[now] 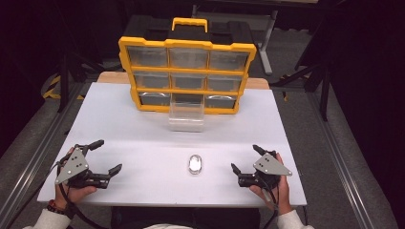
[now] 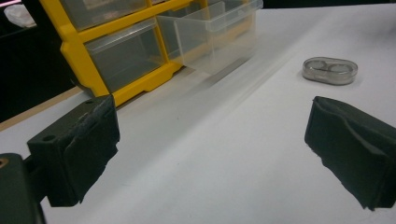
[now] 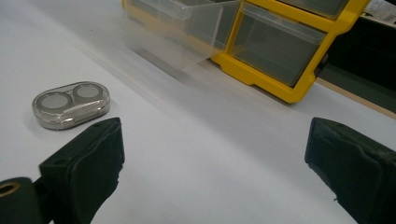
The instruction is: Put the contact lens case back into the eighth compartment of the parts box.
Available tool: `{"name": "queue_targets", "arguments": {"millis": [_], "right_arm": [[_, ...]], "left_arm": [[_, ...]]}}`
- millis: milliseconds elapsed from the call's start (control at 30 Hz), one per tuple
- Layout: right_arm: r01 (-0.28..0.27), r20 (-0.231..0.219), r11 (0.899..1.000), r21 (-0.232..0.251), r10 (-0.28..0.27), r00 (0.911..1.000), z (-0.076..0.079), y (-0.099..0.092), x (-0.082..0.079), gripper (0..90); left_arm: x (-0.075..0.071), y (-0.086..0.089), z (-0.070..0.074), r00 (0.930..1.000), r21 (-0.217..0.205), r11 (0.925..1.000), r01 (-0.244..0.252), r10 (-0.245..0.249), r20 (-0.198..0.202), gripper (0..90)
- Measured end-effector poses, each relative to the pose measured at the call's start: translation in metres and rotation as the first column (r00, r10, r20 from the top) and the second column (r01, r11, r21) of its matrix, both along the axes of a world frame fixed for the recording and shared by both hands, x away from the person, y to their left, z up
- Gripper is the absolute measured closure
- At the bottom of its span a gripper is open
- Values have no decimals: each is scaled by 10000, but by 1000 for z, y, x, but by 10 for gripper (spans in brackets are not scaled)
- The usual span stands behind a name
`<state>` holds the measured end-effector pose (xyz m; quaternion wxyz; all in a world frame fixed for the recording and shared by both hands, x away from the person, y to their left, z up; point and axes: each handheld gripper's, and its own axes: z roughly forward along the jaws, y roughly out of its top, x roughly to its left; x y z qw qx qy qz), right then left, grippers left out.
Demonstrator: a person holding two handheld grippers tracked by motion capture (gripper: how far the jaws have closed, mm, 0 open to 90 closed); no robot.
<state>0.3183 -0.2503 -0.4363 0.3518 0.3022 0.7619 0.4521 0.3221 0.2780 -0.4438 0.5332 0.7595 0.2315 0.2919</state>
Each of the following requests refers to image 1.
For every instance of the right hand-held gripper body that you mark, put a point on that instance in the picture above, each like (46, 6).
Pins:
(269, 165)

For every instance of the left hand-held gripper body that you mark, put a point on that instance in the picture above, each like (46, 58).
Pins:
(74, 165)

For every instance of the clear oval plastic object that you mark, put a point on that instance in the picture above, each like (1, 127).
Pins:
(195, 164)

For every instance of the clear plastic drawer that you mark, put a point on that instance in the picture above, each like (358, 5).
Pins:
(186, 117)

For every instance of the yellow black drawer organizer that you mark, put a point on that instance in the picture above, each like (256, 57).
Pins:
(187, 43)

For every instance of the person's left hand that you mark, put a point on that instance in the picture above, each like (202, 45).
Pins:
(74, 194)

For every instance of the person's right hand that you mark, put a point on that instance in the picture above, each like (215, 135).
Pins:
(282, 194)

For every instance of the red black wristband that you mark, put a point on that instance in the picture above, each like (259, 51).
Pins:
(59, 209)

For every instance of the person's dark clothed lap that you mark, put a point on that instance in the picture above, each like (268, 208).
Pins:
(191, 218)

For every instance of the yellow black hazard tape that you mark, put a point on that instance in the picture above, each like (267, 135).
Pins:
(52, 87)

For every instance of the black metal stand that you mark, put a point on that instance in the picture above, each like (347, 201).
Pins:
(65, 79)
(323, 86)

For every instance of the set of closed clear drawers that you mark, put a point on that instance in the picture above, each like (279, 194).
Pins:
(153, 81)

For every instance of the grey metal table leg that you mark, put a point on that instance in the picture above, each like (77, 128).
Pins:
(266, 47)

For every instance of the aluminium floor rail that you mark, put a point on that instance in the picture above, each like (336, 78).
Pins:
(41, 140)
(340, 159)

